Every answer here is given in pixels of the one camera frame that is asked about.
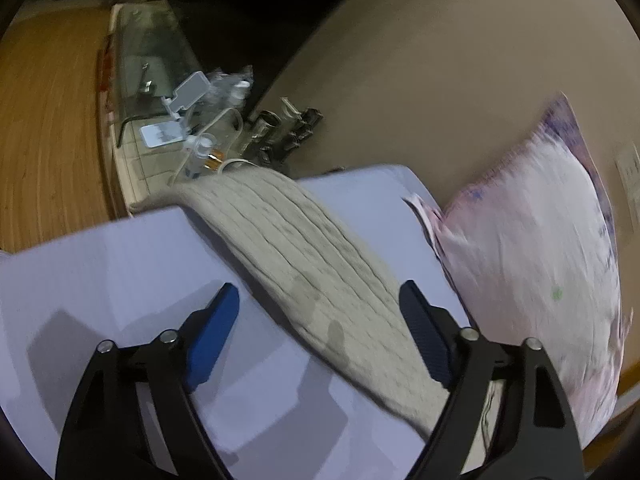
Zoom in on beige knitted garment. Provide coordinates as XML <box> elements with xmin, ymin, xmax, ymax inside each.
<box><xmin>128</xmin><ymin>164</ymin><xmax>504</xmax><ymax>476</ymax></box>

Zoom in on lavender bed sheet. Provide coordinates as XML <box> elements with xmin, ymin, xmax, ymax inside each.
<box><xmin>0</xmin><ymin>164</ymin><xmax>476</xmax><ymax>480</ymax></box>

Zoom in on pink floral pillow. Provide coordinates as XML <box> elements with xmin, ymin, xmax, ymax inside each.
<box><xmin>410</xmin><ymin>96</ymin><xmax>631</xmax><ymax>444</ymax></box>

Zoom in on small clear bottle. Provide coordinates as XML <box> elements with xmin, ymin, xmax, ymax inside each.
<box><xmin>182</xmin><ymin>134</ymin><xmax>224</xmax><ymax>179</ymax></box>

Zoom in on white smartphone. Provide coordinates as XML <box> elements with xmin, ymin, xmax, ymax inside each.
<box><xmin>140</xmin><ymin>120</ymin><xmax>184</xmax><ymax>148</ymax></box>

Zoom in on glass top bedside table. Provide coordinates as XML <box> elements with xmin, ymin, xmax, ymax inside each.
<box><xmin>96</xmin><ymin>1</ymin><xmax>253</xmax><ymax>218</ymax></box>

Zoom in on dark cosmetic bottles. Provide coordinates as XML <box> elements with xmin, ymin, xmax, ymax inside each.
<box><xmin>243</xmin><ymin>96</ymin><xmax>324</xmax><ymax>169</ymax></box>

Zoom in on white phone stand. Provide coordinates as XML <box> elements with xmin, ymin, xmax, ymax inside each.
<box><xmin>160</xmin><ymin>70</ymin><xmax>210</xmax><ymax>120</ymax></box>

